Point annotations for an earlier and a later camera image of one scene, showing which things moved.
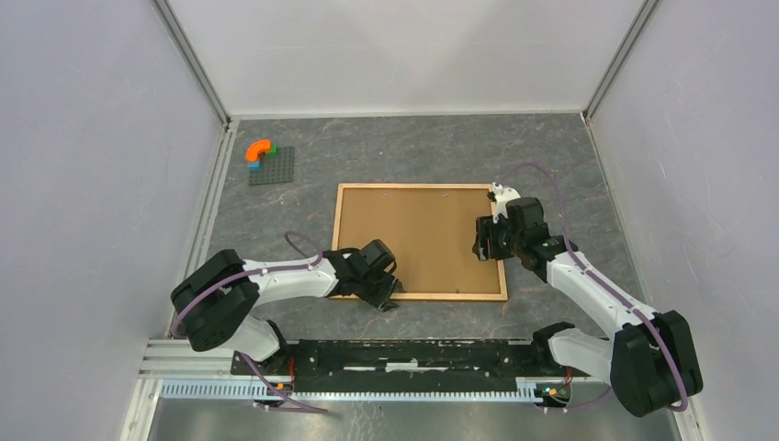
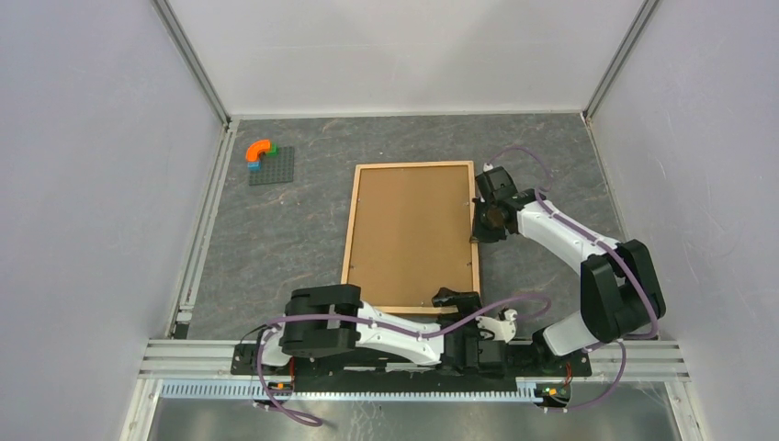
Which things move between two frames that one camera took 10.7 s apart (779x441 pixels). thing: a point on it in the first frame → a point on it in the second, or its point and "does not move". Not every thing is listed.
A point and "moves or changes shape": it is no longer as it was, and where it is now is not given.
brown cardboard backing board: (432, 231) moves or changes shape
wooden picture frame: (431, 229) → (409, 310)
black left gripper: (379, 299) → (466, 302)
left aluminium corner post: (187, 52) does not move
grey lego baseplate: (277, 168) does not move
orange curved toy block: (255, 148) does not move
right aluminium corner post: (618, 59) does not move
